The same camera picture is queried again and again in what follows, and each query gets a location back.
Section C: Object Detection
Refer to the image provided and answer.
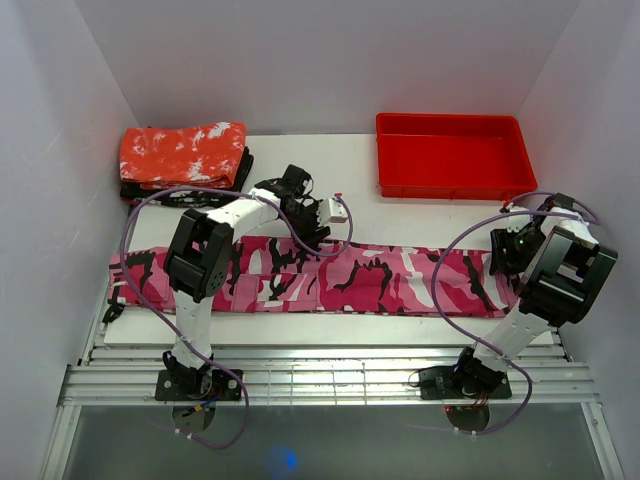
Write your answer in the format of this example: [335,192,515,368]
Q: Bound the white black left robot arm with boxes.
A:
[163,165,330,400]

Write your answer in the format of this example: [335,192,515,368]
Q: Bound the pink camo trousers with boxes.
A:
[101,238,521,326]

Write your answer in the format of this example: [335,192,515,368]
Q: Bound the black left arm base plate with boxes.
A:
[154,370,242,402]

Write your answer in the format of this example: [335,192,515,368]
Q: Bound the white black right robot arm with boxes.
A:
[451,193,618,397]

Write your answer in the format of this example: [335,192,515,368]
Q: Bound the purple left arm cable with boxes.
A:
[119,185,355,449]

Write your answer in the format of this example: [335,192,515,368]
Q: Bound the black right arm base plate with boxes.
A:
[417,366,512,400]

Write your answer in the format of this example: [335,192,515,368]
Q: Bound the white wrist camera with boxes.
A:
[317,195,349,226]
[500,202,531,233]

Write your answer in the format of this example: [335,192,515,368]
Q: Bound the red plastic tray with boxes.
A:
[376,113,537,201]

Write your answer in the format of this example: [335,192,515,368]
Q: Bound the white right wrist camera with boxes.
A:
[500,202,531,233]

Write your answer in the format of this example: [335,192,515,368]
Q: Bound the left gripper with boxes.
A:
[281,200,330,252]

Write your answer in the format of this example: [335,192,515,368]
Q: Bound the aluminium rail frame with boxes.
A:
[39,284,626,480]

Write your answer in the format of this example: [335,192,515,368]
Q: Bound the black camo folded trousers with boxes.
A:
[120,147,254,208]

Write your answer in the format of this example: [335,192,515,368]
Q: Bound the orange white folded trousers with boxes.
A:
[119,122,247,188]

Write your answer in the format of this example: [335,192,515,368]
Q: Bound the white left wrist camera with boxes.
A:
[317,195,349,226]

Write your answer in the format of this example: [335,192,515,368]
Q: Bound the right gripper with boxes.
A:
[489,227,546,276]

